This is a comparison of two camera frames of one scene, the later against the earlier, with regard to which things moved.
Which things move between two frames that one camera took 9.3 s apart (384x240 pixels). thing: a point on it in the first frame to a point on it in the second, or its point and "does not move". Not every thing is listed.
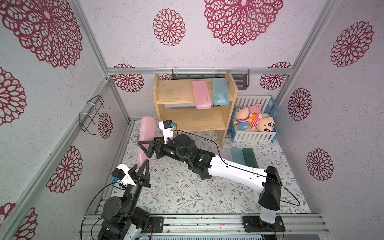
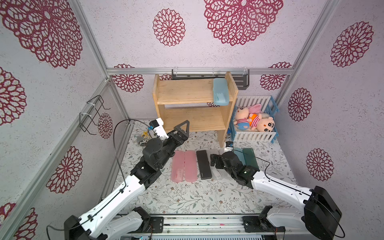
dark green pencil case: [249, 157] does not move
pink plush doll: [242, 115] does not move
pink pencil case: [147, 132] to [178, 166]
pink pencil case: [202, 94] to [190, 166]
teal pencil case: [238, 155] does not move
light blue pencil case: [220, 91] does not move
